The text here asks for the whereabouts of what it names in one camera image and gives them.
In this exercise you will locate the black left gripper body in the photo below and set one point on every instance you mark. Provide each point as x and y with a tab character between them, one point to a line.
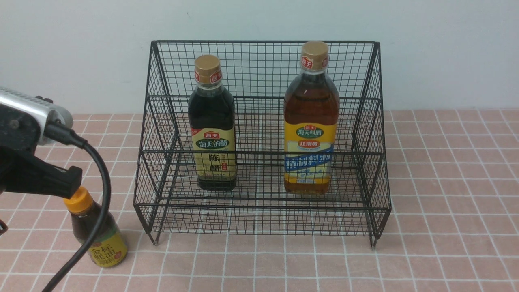
21	170

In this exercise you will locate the black wire mesh shelf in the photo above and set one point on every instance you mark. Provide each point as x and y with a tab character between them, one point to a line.
168	197

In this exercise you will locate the amber cooking wine bottle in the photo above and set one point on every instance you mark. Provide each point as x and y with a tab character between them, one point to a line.
311	114

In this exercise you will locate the dark vinegar bottle gold cap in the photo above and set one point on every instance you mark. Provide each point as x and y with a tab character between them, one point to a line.
211	113

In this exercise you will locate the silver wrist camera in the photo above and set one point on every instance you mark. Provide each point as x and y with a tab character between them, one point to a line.
42	109

